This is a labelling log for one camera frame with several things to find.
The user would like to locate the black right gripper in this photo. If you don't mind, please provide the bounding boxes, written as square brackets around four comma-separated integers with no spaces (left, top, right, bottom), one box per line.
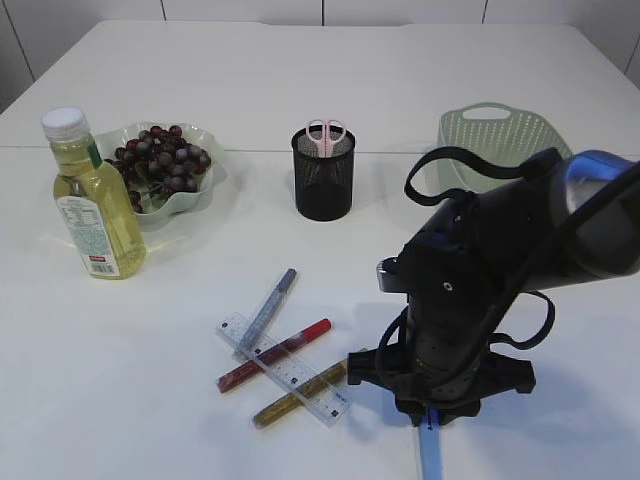
[347,307,536,426]

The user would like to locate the gold glitter pen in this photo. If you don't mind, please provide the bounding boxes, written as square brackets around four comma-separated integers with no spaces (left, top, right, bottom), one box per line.
[252,359,350,429]

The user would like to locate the blue scissors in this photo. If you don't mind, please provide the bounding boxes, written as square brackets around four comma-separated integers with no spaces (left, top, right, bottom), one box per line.
[418,409,444,480]

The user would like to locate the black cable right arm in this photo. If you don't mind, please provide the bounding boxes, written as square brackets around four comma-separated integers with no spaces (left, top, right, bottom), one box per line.
[374,147,640,401]

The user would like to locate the silver glitter pen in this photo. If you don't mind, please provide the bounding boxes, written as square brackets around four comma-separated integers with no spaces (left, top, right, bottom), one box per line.
[233,268,297,360]

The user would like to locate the yellow tea drink bottle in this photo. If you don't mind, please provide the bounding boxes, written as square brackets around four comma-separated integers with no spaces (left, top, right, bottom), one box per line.
[41,107,146,280]

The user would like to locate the clear plastic ruler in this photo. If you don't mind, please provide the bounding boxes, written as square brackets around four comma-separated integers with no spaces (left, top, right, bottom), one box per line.
[216,314,350,429]

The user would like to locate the red glitter pen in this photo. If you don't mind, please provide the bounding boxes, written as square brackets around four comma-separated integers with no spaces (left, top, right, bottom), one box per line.
[216,318,332,393]

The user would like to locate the black mesh pen holder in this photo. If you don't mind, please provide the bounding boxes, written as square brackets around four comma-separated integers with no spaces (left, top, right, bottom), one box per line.
[291,126,356,222]

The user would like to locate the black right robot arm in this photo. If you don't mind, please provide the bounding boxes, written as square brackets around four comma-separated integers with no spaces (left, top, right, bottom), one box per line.
[347,147,639,425]

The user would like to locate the purple artificial grape bunch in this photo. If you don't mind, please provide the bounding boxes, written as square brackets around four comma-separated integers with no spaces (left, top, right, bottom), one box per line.
[102,124,212,215]

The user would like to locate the pink scissors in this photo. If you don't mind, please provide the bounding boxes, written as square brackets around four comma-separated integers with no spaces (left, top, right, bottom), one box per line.
[305,119,347,158]

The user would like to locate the green woven plastic basket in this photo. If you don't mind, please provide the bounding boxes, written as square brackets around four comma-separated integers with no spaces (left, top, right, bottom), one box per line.
[425,102,572,193]

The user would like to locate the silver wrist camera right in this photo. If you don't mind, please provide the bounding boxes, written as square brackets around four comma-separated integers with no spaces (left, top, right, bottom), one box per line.
[376,257,407,294]

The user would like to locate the green wavy plastic plate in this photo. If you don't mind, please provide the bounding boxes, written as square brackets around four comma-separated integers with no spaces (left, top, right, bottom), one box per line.
[92,119,224,229]

